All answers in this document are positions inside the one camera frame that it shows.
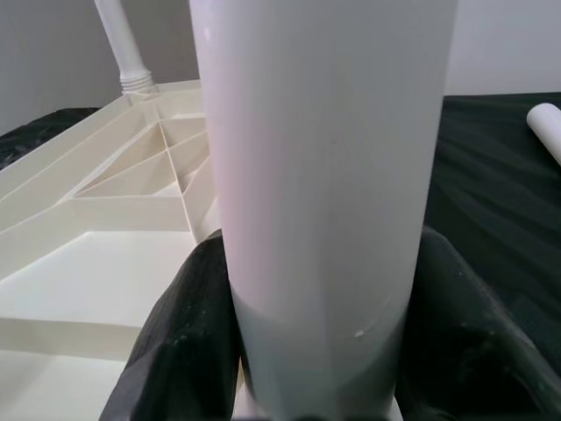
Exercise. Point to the white plastic table leg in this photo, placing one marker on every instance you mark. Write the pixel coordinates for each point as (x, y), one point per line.
(324, 175)
(120, 44)
(548, 127)

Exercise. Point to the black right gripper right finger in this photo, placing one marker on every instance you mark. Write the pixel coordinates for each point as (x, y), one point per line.
(473, 351)

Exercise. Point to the white plastic table top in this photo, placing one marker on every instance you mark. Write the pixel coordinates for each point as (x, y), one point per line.
(87, 285)

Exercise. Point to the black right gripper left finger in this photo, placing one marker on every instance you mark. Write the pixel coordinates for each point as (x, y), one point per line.
(184, 351)

